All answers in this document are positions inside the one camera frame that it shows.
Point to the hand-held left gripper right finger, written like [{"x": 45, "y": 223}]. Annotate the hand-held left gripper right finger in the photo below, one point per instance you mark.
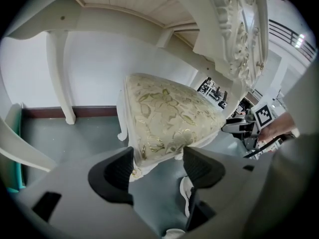
[{"x": 231, "y": 190}]

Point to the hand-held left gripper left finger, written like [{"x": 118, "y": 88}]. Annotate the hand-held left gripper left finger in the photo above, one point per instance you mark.
[{"x": 87, "y": 208}]

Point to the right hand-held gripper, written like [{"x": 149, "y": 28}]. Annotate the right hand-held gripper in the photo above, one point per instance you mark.
[{"x": 261, "y": 117}]

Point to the cream upholstered stool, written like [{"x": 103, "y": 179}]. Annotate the cream upholstered stool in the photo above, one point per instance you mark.
[{"x": 169, "y": 113}]

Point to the cream ornate dressing table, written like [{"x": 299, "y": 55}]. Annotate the cream ornate dressing table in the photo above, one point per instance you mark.
[{"x": 124, "y": 9}]

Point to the person's right forearm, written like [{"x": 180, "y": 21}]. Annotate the person's right forearm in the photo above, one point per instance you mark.
[{"x": 279, "y": 126}]

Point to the person's right white shoe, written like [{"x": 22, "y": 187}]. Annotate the person's right white shoe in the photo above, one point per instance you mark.
[{"x": 185, "y": 193}]

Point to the person's white shoe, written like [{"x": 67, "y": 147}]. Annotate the person's white shoe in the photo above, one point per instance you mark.
[
  {"x": 174, "y": 234},
  {"x": 185, "y": 193}
]

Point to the person's left white shoe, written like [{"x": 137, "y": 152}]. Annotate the person's left white shoe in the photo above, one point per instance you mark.
[{"x": 174, "y": 234}]

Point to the black mezzanine railing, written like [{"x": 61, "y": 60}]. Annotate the black mezzanine railing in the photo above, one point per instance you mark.
[{"x": 291, "y": 37}]

